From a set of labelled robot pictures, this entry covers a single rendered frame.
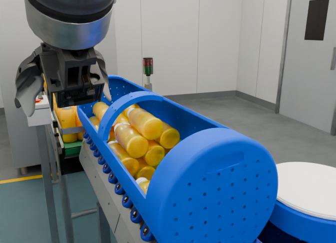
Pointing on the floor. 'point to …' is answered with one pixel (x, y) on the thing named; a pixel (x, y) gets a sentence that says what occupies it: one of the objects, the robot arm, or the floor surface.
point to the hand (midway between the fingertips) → (63, 95)
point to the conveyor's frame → (70, 161)
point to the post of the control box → (47, 182)
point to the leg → (103, 225)
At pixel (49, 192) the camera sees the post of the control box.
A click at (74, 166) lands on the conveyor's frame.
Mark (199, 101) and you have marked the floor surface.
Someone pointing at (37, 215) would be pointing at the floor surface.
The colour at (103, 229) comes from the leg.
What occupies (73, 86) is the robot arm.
